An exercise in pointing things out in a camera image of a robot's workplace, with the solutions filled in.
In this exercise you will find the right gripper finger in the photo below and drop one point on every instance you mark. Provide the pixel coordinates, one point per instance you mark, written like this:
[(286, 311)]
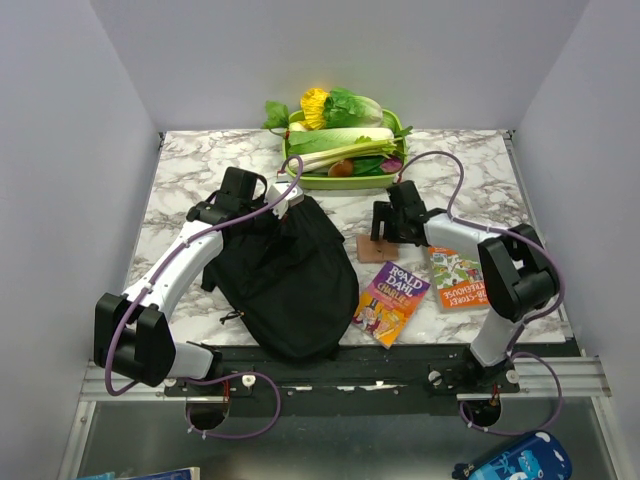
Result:
[(380, 215), (390, 231)]

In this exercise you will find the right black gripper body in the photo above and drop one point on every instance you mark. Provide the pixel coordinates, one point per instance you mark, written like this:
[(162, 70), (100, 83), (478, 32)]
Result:
[(399, 217)]

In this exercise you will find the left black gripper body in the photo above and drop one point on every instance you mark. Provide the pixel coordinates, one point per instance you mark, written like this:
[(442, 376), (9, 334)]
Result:
[(265, 216)]

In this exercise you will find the brown leather wallet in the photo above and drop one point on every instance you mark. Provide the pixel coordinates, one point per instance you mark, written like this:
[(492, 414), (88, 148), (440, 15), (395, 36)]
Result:
[(374, 252)]

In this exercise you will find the black student backpack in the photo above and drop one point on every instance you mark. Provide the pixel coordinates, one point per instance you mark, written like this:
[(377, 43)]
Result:
[(289, 280)]

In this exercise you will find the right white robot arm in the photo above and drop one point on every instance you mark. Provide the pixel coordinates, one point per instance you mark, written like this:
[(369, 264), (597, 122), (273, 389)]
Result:
[(519, 276)]

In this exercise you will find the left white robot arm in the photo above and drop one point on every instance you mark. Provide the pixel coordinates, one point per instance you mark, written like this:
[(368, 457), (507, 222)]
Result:
[(132, 337)]

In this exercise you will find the Roald Dahl Charlie book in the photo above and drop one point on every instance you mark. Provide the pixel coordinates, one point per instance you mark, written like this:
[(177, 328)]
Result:
[(389, 301)]

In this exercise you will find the green vegetable tray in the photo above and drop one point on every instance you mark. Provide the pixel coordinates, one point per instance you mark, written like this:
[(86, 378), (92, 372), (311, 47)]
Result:
[(369, 172)]

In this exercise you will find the green celery stalks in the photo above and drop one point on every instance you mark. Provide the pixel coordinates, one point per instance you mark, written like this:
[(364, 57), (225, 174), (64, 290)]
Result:
[(303, 163)]

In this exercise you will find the orange 78-Storey Treehouse book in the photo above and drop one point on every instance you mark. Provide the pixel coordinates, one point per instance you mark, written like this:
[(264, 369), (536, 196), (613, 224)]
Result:
[(457, 280)]

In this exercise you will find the long white green cabbage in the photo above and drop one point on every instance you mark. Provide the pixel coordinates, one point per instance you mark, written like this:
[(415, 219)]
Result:
[(307, 142)]

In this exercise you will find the green leaf sprig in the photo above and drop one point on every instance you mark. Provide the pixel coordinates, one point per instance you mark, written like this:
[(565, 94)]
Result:
[(277, 115)]

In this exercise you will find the green lettuce head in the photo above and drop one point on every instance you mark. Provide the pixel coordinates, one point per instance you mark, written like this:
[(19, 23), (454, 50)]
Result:
[(345, 109)]

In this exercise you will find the yellow flower vegetable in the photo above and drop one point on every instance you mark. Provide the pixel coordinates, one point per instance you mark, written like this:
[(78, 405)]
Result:
[(312, 104)]

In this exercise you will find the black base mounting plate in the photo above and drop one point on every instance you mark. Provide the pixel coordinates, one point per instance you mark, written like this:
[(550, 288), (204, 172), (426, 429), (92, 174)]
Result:
[(358, 380)]

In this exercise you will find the blue pencil case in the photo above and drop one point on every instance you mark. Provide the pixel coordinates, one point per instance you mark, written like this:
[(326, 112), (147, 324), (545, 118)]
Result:
[(536, 455)]

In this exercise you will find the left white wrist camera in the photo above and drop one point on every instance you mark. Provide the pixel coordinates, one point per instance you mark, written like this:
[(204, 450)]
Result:
[(281, 196)]

